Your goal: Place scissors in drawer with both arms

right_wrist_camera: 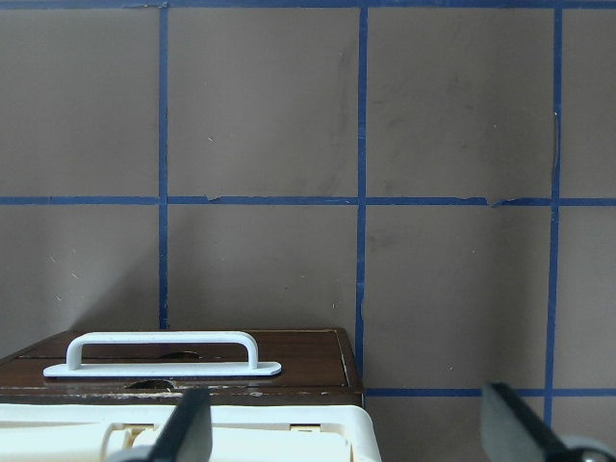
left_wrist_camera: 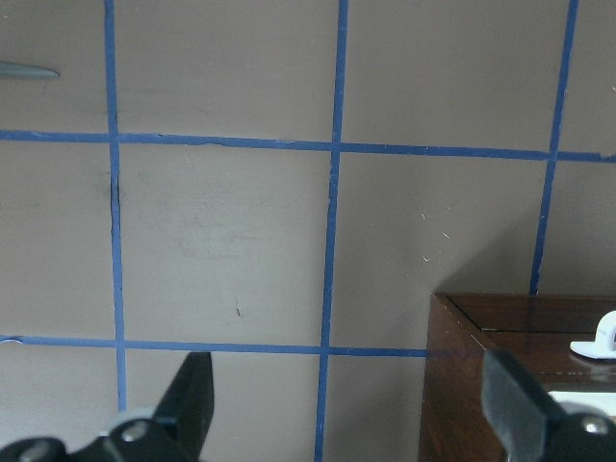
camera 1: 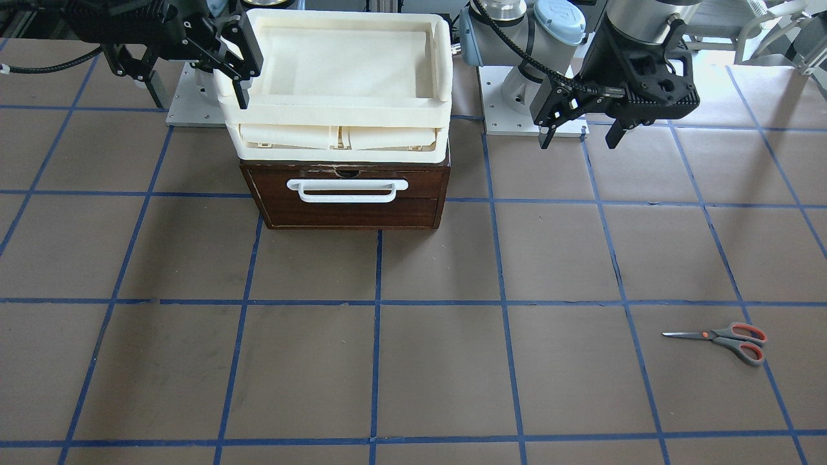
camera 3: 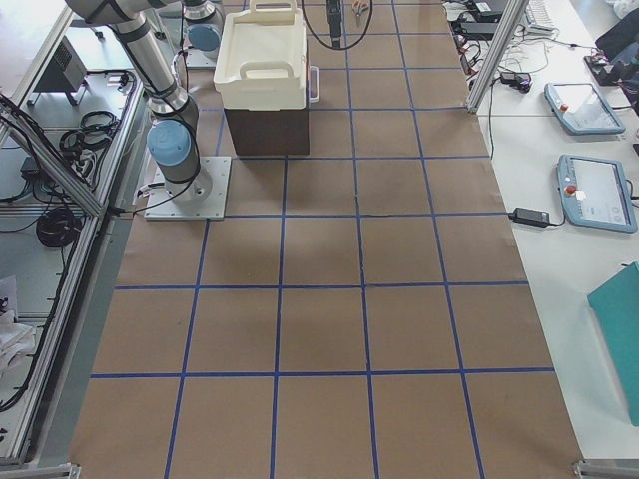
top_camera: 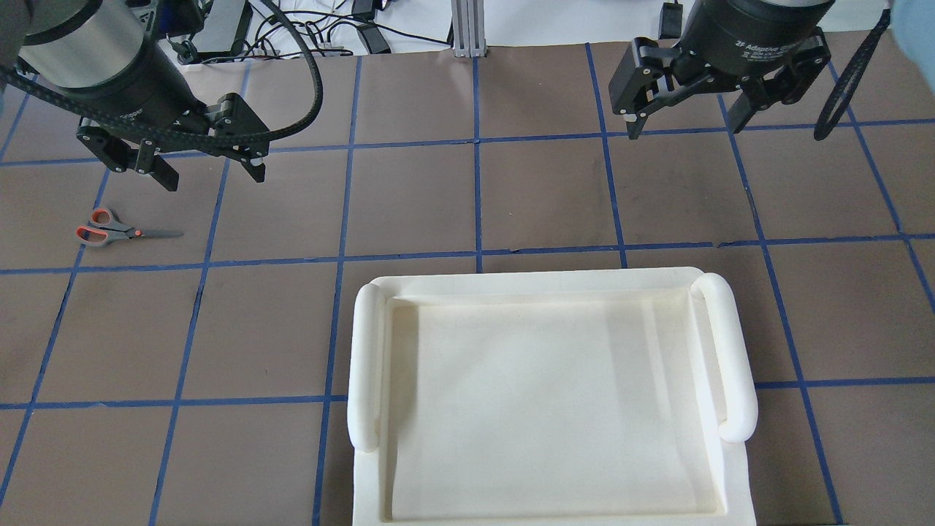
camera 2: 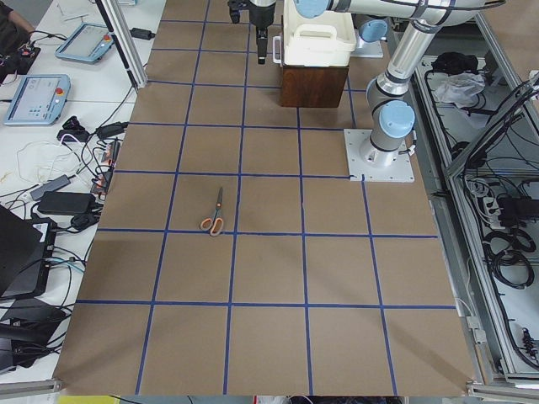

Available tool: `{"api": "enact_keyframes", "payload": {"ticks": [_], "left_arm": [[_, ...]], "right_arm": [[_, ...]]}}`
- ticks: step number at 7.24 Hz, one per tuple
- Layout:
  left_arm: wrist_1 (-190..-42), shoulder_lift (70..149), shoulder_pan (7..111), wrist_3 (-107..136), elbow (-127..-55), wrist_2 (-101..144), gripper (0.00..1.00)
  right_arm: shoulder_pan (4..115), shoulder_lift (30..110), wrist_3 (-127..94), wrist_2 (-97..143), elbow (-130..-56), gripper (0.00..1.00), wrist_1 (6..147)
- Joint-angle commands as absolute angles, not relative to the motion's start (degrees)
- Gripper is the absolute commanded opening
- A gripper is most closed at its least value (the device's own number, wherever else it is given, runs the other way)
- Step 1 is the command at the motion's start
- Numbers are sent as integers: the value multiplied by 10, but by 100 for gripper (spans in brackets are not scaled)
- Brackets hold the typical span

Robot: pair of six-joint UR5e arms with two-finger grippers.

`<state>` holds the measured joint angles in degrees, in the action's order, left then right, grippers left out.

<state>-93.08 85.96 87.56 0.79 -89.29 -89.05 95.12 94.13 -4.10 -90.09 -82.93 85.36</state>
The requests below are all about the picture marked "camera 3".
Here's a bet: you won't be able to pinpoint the orange handled scissors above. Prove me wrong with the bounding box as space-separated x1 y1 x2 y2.
351 0 369 26

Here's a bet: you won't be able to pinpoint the wooden drawer with white handle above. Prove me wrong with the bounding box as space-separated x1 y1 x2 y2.
308 65 320 105

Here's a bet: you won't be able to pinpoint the cream plastic tray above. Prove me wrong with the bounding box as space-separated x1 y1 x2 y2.
214 1 308 111

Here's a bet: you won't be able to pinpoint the black power adapter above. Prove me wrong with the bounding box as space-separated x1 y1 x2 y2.
508 208 550 228

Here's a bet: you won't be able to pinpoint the near blue teach pendant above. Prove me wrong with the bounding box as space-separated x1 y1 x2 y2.
556 154 638 234

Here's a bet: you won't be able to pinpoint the blue teach pendant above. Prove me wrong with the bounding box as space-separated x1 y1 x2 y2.
544 83 626 135
556 154 638 234

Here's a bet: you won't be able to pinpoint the far blue teach pendant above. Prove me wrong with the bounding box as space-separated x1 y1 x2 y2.
544 83 626 135

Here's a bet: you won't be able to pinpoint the teal box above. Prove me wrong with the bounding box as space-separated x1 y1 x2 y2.
587 261 638 426

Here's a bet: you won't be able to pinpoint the grey control box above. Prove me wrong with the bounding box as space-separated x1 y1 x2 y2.
34 36 88 106

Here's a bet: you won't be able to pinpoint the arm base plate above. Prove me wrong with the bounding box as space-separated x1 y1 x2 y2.
186 49 217 70
143 157 232 221

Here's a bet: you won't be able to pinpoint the aluminium frame post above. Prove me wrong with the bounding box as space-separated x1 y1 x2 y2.
466 0 528 114

